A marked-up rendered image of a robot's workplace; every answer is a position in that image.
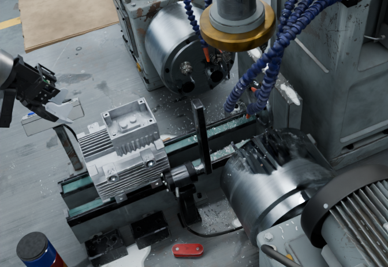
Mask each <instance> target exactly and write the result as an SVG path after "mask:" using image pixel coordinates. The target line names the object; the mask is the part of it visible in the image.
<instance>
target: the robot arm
mask: <svg viewBox="0 0 388 267"><path fill-rule="evenodd" d="M42 68H44V69H45V70H44V69H42ZM46 70H47V71H49V72H50V73H49V72H47V71H46ZM54 75H55V73H54V72H53V71H51V70H49V69H47V68H46V67H44V66H43V65H41V64H40V63H37V64H36V65H35V66H34V67H32V66H31V65H29V64H28V63H26V62H24V60H23V57H22V56H20V55H19V54H17V55H16V56H15V57H14V58H13V56H12V55H11V54H9V53H7V52H6V51H4V50H2V49H1V48H0V128H9V127H10V123H11V122H12V111H13V106H14V100H15V97H16V99H17V100H19V101H20V102H21V104H22V105H23V106H25V107H26V108H28V109H29V110H30V111H32V112H34V113H35V114H37V115H38V116H39V117H41V118H43V119H45V120H49V121H52V122H56V123H63V124H73V123H74V121H73V120H71V119H69V118H68V115H69V113H70V112H71V110H72V109H73V105H72V104H71V103H69V102H67V103H64V104H63V103H62V102H63V100H64V99H65V97H66V95H67V93H68V89H67V88H61V89H57V88H55V87H56V86H55V82H56V81H57V79H56V77H55V76H54ZM54 89H55V90H54ZM42 104H44V105H45V107H44V106H42Z"/></svg>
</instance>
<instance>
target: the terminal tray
mask: <svg viewBox="0 0 388 267"><path fill-rule="evenodd" d="M138 112H139V113H138ZM134 115H135V116H134ZM140 115H142V116H140ZM101 116H102V119H103V122H104V124H105V126H106V129H107V131H108V134H109V137H110V139H111V142H112V144H113V146H114V149H115V151H116V153H117V156H120V157H122V156H123V154H125V155H127V153H128V152H129V153H132V150H134V151H136V149H139V150H140V149H141V147H144V148H145V147H146V145H148V146H150V143H152V144H154V141H155V140H158V139H160V138H161V137H160V134H159V129H158V125H157V121H156V119H155V117H154V116H153V114H152V112H151V110H150V108H149V106H148V104H147V102H146V100H145V99H144V98H141V99H138V100H136V101H133V102H130V103H127V104H125V105H122V106H119V107H117V108H114V109H111V110H109V111H106V112H104V113H101ZM125 116H126V117H125ZM125 118H126V119H125ZM116 120H117V122H115V121H116ZM112 121H113V122H112ZM109 123H110V124H109ZM144 123H145V124H144ZM114 125H115V126H114ZM143 125H144V126H143ZM139 127H140V128H139ZM118 130H119V132H118ZM113 131H115V132H114V133H113ZM117 132H118V133H117Z"/></svg>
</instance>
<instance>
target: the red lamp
mask: <svg viewBox="0 0 388 267"><path fill-rule="evenodd" d="M63 266H64V262H63V259H62V258H61V256H60V255H59V254H58V252H57V251H56V258H55V260H54V262H53V264H52V265H51V266H50V267H63Z"/></svg>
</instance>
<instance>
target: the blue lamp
mask: <svg viewBox="0 0 388 267"><path fill-rule="evenodd" d="M47 240H48V239H47ZM55 258H56V250H55V248H54V246H53V245H52V244H51V242H50V241H49V240H48V246H47V249H46V251H45V252H44V253H43V255H42V256H40V257H39V258H38V259H35V260H33V261H23V260H22V261H23V263H24V264H25V265H26V266H27V267H50V266H51V265H52V264H53V262H54V260H55Z"/></svg>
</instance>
